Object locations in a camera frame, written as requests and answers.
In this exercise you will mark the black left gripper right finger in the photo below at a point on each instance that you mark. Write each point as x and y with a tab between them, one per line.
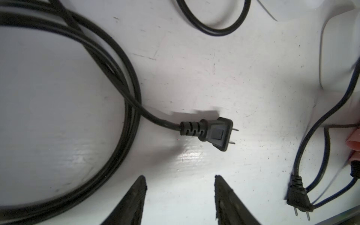
230	210

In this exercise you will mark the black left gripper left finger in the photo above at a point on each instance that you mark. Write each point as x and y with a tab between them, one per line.
129	210

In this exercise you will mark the pink hair dryer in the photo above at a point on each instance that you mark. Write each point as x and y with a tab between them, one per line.
353	142

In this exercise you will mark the white power strip right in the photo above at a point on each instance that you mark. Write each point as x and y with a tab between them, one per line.
340	50

